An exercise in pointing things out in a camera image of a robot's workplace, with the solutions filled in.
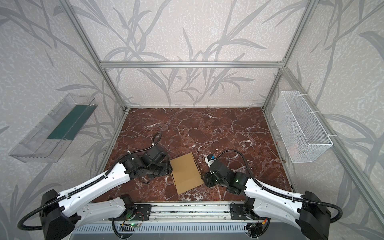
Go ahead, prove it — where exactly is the brown cardboard box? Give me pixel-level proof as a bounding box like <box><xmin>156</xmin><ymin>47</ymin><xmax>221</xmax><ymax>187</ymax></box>
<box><xmin>170</xmin><ymin>153</ymin><xmax>204</xmax><ymax>195</ymax></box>

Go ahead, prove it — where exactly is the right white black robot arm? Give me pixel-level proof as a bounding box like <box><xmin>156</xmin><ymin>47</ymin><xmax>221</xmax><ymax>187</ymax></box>
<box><xmin>202</xmin><ymin>155</ymin><xmax>331</xmax><ymax>240</ymax></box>

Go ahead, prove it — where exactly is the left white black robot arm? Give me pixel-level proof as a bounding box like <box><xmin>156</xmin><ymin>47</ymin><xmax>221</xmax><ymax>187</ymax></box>
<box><xmin>39</xmin><ymin>146</ymin><xmax>172</xmax><ymax>240</ymax></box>

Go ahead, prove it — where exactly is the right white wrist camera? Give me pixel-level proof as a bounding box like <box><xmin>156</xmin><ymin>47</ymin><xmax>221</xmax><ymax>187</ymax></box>
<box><xmin>205</xmin><ymin>154</ymin><xmax>216</xmax><ymax>168</ymax></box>

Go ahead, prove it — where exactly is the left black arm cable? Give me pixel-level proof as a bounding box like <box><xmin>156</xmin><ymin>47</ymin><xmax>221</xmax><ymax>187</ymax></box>
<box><xmin>17</xmin><ymin>131</ymin><xmax>163</xmax><ymax>231</ymax></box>

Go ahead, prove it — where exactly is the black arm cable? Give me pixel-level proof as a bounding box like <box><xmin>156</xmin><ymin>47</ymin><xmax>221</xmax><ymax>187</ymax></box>
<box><xmin>17</xmin><ymin>131</ymin><xmax>163</xmax><ymax>231</ymax></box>
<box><xmin>216</xmin><ymin>149</ymin><xmax>343</xmax><ymax>223</ymax></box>

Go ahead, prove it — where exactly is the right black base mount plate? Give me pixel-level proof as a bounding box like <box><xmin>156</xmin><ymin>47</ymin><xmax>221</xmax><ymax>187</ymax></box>
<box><xmin>229</xmin><ymin>203</ymin><xmax>270</xmax><ymax>221</ymax></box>

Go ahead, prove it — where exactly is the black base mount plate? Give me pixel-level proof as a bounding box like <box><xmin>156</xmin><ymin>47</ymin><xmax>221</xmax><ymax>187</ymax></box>
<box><xmin>109</xmin><ymin>204</ymin><xmax>152</xmax><ymax>221</ymax></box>
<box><xmin>229</xmin><ymin>203</ymin><xmax>270</xmax><ymax>221</ymax></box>

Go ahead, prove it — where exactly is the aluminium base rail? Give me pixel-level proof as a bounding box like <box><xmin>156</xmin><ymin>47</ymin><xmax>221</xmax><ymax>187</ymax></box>
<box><xmin>61</xmin><ymin>201</ymin><xmax>316</xmax><ymax>224</ymax></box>

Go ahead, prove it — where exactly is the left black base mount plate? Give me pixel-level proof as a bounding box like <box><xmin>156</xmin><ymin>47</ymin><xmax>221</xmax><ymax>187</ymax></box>
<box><xmin>109</xmin><ymin>204</ymin><xmax>152</xmax><ymax>221</ymax></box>

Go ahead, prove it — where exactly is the white wire mesh basket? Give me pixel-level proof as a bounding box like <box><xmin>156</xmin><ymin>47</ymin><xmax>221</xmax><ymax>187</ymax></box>
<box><xmin>272</xmin><ymin>91</ymin><xmax>333</xmax><ymax>164</ymax></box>

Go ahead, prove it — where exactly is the clear plastic wall bin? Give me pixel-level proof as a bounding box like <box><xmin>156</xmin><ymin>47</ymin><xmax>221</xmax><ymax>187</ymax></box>
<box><xmin>9</xmin><ymin>94</ymin><xmax>98</xmax><ymax>163</ymax></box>

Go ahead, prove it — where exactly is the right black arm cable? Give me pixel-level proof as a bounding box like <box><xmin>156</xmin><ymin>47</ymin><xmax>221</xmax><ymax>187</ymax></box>
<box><xmin>216</xmin><ymin>149</ymin><xmax>343</xmax><ymax>223</ymax></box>

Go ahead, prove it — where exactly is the aluminium cage frame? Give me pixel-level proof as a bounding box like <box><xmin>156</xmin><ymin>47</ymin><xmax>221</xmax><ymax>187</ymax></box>
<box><xmin>59</xmin><ymin>1</ymin><xmax>384</xmax><ymax>224</ymax></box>

